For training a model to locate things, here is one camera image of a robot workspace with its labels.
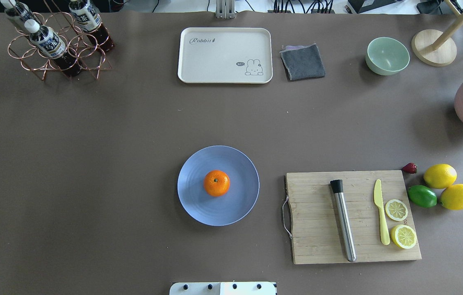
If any orange fruit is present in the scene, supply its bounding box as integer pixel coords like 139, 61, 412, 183
203, 170, 230, 197

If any blue plate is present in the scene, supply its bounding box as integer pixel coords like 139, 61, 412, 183
177, 145, 260, 226

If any cream rabbit tray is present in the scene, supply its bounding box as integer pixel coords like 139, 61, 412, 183
177, 27, 273, 84

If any grey folded cloth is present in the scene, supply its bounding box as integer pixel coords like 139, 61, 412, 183
280, 43, 326, 82

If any steel muddler black tip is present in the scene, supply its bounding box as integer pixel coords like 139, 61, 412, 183
330, 179, 357, 263

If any bamboo cutting board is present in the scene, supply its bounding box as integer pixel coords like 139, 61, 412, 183
285, 170, 422, 264

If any metal table clamp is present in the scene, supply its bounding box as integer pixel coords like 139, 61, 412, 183
216, 0, 236, 19

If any yellow plastic knife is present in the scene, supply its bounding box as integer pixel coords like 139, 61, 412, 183
373, 179, 390, 245

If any thin lemon slice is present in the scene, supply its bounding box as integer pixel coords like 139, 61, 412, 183
384, 199, 409, 222

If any green bowl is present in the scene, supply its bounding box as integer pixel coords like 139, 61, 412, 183
365, 37, 410, 75

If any red strawberry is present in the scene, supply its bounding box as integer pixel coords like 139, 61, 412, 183
401, 162, 417, 174

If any thick lemon half slice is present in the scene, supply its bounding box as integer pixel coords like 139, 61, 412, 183
390, 225, 417, 250

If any green lime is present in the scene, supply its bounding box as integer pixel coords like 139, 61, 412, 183
407, 185, 438, 208

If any tea bottle lower left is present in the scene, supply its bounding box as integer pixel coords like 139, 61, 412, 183
68, 0, 115, 52

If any yellow lemon lower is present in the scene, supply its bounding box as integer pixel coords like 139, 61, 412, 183
423, 163, 457, 189

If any yellow lemon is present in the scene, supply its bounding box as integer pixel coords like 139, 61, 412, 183
423, 163, 457, 189
440, 184, 463, 210

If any wooden stand base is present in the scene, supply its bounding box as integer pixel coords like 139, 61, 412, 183
411, 0, 463, 67

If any yellow lemon upper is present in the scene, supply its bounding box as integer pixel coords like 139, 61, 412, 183
440, 184, 463, 210

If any tea bottle lower right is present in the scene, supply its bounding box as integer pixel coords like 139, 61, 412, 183
0, 0, 41, 32

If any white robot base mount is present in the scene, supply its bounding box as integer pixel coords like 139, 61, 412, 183
169, 281, 278, 295

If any copper wire bottle rack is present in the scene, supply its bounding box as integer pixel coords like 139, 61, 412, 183
7, 0, 111, 81

